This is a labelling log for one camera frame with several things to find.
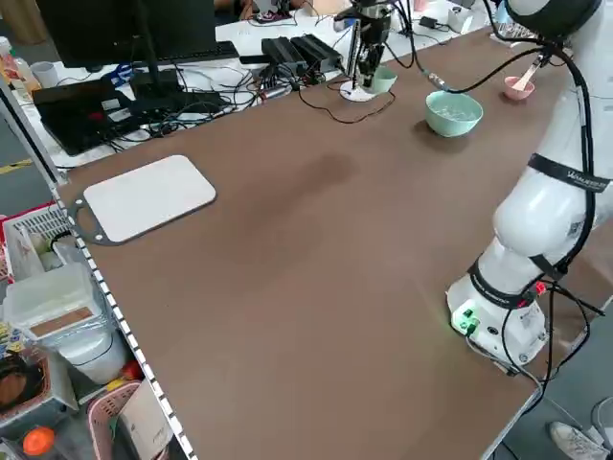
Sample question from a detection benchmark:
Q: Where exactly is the white desk lamp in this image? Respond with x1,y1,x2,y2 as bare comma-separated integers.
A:
338,47,377,103

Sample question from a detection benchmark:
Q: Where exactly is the white wire cup rack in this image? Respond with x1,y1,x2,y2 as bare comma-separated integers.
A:
488,21,534,48

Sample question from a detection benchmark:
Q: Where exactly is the black keyboard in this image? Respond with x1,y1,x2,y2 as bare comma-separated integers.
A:
155,40,239,63

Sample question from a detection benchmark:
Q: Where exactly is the clear bottle orange drink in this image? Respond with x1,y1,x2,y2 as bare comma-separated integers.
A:
0,35,30,97

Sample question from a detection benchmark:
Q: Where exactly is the black power supply box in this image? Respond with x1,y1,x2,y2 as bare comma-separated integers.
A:
289,33,345,72
261,35,308,73

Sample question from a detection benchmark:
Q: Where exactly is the white cup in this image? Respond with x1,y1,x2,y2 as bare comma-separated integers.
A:
31,60,59,88

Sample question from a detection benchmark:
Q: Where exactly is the black lamp cable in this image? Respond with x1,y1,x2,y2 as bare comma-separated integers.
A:
297,70,397,125

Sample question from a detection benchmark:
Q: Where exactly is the clear plastic container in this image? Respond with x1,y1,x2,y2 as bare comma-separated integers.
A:
3,263,104,342

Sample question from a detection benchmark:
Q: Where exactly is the grey box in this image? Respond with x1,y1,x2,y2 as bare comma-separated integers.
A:
0,344,80,427

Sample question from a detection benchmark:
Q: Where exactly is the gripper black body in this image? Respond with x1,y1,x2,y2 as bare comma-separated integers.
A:
357,0,390,49

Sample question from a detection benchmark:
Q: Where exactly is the orange cap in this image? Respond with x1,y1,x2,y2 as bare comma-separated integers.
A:
22,425,57,457

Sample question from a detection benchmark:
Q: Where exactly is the white plastic basket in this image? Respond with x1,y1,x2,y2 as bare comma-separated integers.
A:
1,203,78,284

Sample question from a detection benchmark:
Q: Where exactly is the small white box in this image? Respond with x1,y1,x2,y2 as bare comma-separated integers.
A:
447,7,474,35

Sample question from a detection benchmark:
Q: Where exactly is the white paper box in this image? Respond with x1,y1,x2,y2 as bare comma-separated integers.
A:
117,380,174,456

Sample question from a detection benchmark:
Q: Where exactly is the pink bowl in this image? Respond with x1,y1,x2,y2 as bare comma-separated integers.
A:
503,76,536,102

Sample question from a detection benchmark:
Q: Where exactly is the white board grey rim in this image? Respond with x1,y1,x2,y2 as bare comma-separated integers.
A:
71,153,217,248

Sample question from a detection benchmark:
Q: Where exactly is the large green bowl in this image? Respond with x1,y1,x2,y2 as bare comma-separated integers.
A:
425,90,484,139

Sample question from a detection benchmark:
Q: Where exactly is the black monitor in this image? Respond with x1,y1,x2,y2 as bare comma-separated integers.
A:
35,0,216,68

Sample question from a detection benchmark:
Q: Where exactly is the small green bowl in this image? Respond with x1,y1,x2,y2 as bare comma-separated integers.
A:
369,65,398,96

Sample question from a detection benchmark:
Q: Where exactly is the aluminium table edge rail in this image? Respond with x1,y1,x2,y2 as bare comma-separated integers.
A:
56,184,198,460

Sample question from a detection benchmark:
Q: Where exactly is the aluminium frame leg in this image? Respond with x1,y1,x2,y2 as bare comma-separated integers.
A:
0,80,71,186

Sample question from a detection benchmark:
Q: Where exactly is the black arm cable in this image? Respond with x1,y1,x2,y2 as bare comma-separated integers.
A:
390,0,600,193

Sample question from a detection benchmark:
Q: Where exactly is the pink plastic basket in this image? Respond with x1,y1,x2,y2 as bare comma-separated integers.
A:
85,380,173,460

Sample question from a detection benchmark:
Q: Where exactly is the black monitor stand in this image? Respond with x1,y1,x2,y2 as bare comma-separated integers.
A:
128,0,224,114

